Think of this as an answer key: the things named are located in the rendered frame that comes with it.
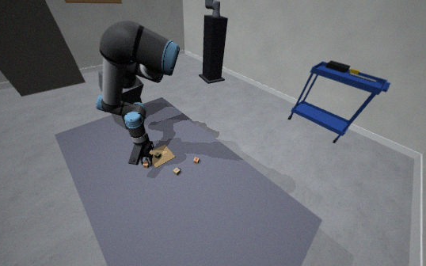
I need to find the tan flat mat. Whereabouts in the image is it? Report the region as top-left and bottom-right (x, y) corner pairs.
(149, 145), (175, 168)

